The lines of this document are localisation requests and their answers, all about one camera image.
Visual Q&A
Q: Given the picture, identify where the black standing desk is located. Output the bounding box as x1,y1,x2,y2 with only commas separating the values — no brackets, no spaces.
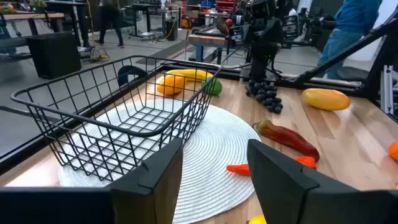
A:
45,0,93,49

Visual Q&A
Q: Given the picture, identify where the dark purple grape bunch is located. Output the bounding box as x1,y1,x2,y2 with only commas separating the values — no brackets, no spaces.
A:
244,79,283,114

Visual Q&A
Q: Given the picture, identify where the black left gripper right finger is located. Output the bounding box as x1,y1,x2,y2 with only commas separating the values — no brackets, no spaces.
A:
247,139,358,224

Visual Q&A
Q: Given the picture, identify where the silver aluminium extrusion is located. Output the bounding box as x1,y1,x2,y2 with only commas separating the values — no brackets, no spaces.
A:
381,64,395,115

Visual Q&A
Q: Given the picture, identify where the wooden workstation table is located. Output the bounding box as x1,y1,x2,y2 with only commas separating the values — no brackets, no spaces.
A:
188,33,249,65

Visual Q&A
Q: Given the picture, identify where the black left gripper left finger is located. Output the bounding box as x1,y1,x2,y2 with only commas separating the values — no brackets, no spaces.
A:
105,138,184,224

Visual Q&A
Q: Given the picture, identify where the black cube box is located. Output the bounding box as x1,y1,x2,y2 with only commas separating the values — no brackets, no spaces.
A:
25,32,82,80

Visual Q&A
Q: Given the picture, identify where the green lime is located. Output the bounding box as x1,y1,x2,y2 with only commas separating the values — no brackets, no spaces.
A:
201,77,223,96

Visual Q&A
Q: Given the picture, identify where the yellow floor cable coil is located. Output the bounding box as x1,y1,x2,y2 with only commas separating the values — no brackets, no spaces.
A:
88,0,110,62

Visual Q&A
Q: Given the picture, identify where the yellow bell pepper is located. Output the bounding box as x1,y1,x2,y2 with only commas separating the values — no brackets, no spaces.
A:
156,74,187,96

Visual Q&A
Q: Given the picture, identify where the dark floor mat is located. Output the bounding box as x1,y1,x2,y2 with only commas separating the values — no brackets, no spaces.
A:
135,39,197,67

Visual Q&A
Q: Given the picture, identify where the white round woven placemat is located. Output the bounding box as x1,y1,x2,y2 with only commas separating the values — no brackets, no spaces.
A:
57,98,262,224

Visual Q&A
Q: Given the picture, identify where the black diagonal frame strut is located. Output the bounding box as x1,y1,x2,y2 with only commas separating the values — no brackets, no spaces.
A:
294,18,398,88

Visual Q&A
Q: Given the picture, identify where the person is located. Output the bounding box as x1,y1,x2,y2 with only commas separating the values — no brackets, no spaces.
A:
94,0,125,48
317,0,384,80

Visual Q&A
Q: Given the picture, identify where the yellow banana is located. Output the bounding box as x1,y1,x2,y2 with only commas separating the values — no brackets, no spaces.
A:
166,68,215,83

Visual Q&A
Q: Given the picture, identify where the black wire basket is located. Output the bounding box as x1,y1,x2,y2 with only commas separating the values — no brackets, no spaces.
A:
10,55,222,183

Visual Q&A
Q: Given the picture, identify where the yellow mango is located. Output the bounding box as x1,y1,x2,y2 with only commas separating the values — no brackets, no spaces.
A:
301,88,351,111

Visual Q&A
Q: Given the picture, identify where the wooden side table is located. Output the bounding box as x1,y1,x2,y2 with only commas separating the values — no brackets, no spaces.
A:
0,11,65,37

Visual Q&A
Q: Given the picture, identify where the black computer tower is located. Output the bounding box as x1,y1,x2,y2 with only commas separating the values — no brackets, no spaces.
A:
165,19,179,41

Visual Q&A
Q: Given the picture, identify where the orange mandarin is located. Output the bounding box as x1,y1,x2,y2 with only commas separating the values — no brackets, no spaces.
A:
387,141,398,162

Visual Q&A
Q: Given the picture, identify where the dark arched table clamp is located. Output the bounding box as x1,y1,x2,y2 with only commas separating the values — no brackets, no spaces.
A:
117,65,149,88

